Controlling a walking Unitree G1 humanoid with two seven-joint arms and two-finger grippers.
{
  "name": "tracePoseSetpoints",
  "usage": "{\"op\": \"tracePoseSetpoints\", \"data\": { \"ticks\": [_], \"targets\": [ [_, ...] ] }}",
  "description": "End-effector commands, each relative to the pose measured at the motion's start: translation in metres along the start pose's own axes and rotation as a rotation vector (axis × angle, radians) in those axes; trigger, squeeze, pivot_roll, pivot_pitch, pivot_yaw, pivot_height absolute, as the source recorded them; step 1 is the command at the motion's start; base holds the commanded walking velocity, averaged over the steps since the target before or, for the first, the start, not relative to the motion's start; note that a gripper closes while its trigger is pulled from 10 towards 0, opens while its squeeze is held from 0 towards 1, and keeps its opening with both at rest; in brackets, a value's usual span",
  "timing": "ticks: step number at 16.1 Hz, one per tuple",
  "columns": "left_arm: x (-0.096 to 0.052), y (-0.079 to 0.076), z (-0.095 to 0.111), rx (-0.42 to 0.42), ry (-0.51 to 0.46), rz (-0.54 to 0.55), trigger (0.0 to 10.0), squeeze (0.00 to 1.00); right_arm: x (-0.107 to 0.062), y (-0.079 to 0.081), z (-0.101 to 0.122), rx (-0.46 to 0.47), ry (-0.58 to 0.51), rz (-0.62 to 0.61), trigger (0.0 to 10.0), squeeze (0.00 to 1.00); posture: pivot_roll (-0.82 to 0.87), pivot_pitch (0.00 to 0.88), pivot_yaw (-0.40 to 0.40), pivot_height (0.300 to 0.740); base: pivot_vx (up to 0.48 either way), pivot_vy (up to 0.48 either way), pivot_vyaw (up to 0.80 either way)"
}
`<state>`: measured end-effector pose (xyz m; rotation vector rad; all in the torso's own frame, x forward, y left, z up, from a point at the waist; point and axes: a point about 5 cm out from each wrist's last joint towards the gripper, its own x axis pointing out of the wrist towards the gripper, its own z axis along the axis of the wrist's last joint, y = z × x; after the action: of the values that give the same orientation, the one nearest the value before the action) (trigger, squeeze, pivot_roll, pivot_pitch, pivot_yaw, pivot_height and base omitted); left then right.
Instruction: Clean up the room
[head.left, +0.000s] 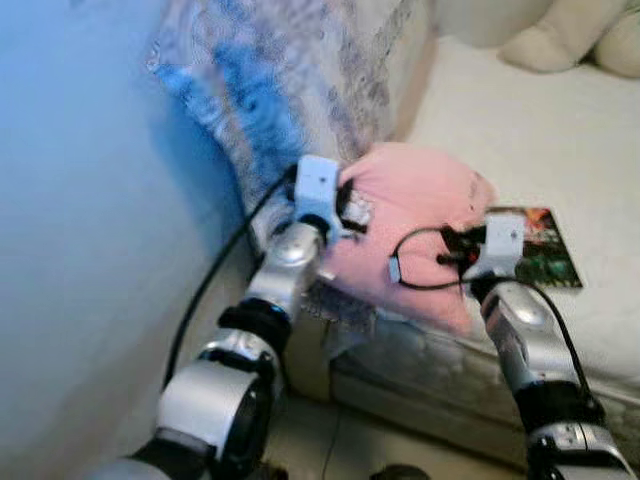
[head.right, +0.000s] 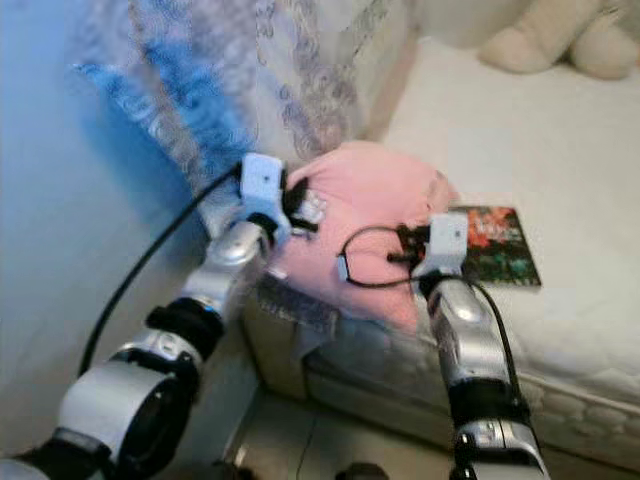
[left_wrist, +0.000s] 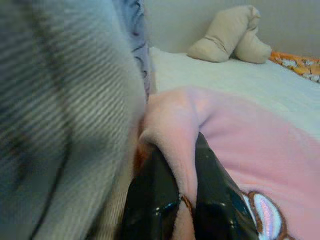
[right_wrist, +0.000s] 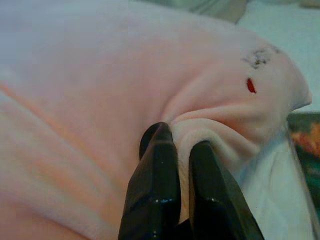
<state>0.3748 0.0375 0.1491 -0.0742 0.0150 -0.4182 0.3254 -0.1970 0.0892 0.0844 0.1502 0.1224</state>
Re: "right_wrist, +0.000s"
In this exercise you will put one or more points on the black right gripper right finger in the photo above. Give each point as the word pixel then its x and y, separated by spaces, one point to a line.
pixel 212 195

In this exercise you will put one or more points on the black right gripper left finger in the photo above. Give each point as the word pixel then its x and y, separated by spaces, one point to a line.
pixel 155 180

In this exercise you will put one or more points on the dark cover book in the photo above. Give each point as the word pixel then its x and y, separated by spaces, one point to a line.
pixel 307 150

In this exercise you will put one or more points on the pink pillow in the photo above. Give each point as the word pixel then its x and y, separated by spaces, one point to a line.
pixel 100 87

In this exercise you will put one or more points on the bed with white sheet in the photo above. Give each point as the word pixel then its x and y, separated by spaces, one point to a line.
pixel 275 195

